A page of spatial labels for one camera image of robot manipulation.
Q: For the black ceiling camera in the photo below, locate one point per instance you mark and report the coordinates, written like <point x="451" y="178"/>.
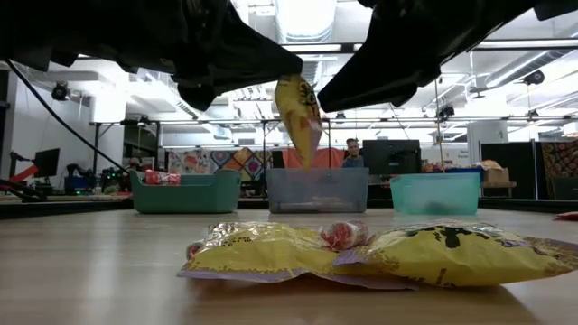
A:
<point x="444" y="110"/>
<point x="535" y="77"/>
<point x="60" y="90"/>

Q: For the black bar with light strips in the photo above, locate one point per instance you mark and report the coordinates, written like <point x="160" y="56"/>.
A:
<point x="316" y="47"/>

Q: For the dark patterned wall hanging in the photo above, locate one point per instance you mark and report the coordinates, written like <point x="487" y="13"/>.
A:
<point x="562" y="169"/>

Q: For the wooden shelf board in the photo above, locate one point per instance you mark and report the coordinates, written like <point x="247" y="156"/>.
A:
<point x="499" y="184"/>

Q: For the red Skittles candy pack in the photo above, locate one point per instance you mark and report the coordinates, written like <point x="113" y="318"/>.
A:
<point x="568" y="216"/>
<point x="158" y="177"/>

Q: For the person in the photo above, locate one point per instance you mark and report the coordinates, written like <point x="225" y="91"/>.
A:
<point x="353" y="151"/>

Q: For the silver ceiling duct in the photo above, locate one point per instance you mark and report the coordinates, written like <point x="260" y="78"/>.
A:
<point x="304" y="18"/>

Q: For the black aluminium table frame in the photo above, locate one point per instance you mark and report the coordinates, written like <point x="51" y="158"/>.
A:
<point x="45" y="210"/>

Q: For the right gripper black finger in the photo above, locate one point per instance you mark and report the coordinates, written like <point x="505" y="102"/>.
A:
<point x="366" y="81"/>

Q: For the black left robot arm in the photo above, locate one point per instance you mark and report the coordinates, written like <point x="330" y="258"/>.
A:
<point x="36" y="27"/>

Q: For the orange cloth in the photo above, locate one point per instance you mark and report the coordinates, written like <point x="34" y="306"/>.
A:
<point x="332" y="158"/>

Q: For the light green plastic bin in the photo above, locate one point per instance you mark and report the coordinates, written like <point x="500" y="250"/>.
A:
<point x="433" y="194"/>

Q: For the black partition panel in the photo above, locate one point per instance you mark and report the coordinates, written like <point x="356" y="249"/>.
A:
<point x="519" y="167"/>

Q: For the Smarties candy roll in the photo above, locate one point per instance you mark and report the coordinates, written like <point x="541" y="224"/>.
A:
<point x="345" y="234"/>

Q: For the grey translucent plastic bin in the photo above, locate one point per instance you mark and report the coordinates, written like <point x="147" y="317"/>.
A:
<point x="316" y="189"/>

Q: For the cardboard box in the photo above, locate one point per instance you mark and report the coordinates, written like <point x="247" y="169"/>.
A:
<point x="496" y="176"/>

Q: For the dark green plastic bin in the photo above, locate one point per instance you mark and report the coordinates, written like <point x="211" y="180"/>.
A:
<point x="189" y="196"/>

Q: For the blue plastic bin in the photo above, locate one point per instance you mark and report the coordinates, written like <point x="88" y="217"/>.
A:
<point x="465" y="170"/>

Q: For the large black monitor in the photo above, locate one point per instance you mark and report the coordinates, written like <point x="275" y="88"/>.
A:
<point x="390" y="158"/>

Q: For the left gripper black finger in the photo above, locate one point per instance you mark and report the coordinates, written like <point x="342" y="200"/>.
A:
<point x="253" y="58"/>

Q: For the yellow Sour Patch Kids pack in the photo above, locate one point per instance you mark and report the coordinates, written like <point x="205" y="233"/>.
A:
<point x="298" y="117"/>
<point x="451" y="259"/>
<point x="262" y="255"/>

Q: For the colourful patchwork quilt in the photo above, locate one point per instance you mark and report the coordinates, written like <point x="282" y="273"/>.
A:
<point x="198" y="161"/>

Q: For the small black monitor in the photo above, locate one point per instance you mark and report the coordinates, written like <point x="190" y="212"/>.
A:
<point x="46" y="162"/>

